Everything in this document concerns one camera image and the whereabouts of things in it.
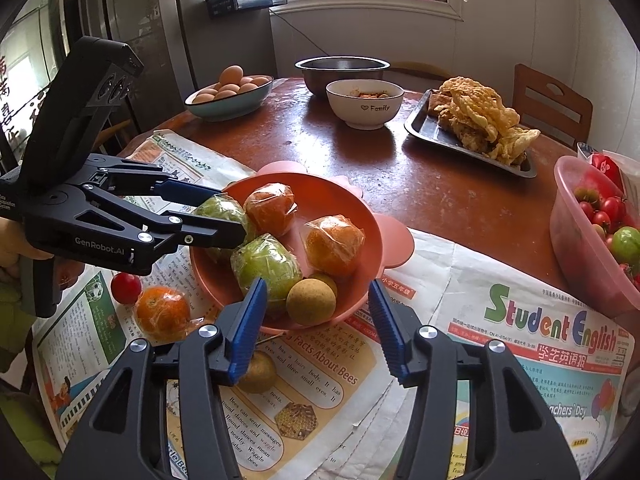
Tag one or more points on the steel mixing bowl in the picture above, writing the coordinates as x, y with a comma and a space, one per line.
310, 80

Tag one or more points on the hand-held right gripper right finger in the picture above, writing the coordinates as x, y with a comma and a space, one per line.
392, 335

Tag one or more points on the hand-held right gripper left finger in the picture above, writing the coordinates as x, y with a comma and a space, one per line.
247, 332

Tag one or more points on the pile of red tomatoes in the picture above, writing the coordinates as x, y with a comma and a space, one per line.
612, 207

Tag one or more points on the dark baking tray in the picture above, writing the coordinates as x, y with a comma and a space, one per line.
430, 131

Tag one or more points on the pile of brown eggs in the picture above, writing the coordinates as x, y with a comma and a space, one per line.
230, 75

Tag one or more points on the white plastic bag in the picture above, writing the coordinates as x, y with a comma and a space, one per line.
631, 172

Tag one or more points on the grey refrigerator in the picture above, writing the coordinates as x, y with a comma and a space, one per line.
150, 35

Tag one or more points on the brown round longan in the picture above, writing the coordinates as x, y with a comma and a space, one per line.
260, 372
311, 301
327, 279

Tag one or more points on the white ceramic bowl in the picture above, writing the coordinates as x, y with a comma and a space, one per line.
365, 111

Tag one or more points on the teal oval bowl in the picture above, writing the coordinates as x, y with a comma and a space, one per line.
235, 108

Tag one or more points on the orange plastic plate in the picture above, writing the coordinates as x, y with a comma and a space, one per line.
350, 195

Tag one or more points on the wooden dining chair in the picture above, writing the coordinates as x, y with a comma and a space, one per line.
530, 95

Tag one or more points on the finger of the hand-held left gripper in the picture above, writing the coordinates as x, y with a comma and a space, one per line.
180, 191
215, 234

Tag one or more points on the green tomato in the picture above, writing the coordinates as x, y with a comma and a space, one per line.
627, 242

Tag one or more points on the red cherry tomato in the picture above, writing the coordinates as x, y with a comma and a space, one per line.
125, 288

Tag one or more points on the orange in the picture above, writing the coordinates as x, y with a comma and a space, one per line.
162, 312
334, 245
270, 208

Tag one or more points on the pink plastic basin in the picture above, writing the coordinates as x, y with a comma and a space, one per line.
575, 240

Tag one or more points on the curved wooden armchair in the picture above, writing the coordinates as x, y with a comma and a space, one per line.
112, 132

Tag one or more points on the newspaper with orange panel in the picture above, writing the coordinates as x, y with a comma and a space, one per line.
310, 395

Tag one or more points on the red packet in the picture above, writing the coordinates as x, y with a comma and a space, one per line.
605, 167

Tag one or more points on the person's left forearm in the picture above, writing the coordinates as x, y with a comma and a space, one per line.
12, 320

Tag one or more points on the person's left hand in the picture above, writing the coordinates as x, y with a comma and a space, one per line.
12, 247

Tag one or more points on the green citrus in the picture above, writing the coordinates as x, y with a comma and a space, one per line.
265, 265
225, 210

